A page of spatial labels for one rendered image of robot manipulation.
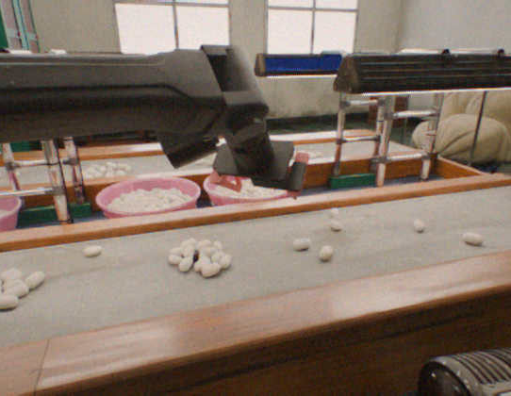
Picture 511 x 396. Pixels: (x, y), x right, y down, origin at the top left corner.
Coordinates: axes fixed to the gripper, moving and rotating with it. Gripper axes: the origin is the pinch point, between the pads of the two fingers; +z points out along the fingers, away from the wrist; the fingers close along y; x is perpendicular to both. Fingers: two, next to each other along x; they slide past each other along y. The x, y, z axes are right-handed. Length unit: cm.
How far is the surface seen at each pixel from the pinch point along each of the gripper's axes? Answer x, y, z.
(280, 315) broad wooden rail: -18.2, 6.1, 3.9
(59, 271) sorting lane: -19.0, -36.8, 6.4
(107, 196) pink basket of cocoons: 6, -53, 26
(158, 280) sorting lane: -16.2, -17.8, 8.7
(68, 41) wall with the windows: 291, -384, 199
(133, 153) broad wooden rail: 37, -74, 50
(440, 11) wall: 515, 63, 331
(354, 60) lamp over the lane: 31.7, 9.3, 1.6
